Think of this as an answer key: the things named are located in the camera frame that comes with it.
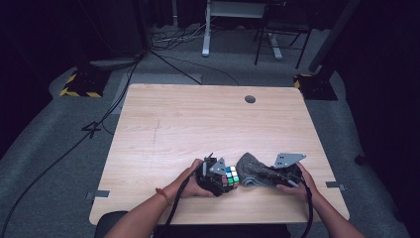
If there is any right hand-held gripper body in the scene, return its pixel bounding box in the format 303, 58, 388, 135
270, 152, 307, 188

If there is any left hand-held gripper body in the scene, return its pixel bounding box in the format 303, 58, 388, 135
196, 152, 227, 193

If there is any multicoloured puzzle cube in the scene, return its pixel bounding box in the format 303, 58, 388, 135
221, 165, 241, 193

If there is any grey fluffy cloth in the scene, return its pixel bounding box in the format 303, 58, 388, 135
236, 152, 281, 188

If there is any person's left hand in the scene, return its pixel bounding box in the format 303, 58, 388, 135
164, 158, 215, 203

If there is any person's right hand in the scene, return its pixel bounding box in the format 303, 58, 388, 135
276, 162, 320, 203

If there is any person's dark clothing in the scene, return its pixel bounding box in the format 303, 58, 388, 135
155, 223, 291, 238

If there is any grey tape strip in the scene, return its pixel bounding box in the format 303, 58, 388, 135
325, 180, 348, 192
86, 189, 111, 201

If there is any black yellow striped stand base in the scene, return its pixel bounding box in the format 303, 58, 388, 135
58, 67, 112, 98
293, 72, 340, 101

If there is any black stool seat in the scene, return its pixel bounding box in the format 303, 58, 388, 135
94, 210, 128, 238

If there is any black tape floor mark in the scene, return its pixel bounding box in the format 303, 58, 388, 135
81, 121, 102, 139

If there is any dark slanted stand pole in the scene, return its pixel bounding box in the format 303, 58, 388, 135
306, 0, 361, 73

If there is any left hand-held gripper black cable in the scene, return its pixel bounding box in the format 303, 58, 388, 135
155, 163, 204, 238

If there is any hand-held gripper black cable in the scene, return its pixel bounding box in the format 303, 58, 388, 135
296, 178, 315, 238
155, 163, 204, 238

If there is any right hand-held gripper black cable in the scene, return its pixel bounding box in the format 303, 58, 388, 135
296, 178, 315, 238

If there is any red bead bracelet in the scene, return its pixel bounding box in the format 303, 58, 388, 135
155, 186, 172, 206

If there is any black metal chair frame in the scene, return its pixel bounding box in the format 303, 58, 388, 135
254, 0, 313, 69

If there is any straight black floor cable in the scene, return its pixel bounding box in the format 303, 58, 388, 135
150, 49, 203, 86

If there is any white desk frame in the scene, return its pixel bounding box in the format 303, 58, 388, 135
201, 0, 284, 61

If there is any tangle of floor cables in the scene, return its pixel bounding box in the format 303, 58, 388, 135
152, 24, 212, 52

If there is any long black floor cable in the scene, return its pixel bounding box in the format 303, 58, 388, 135
0, 54, 143, 232

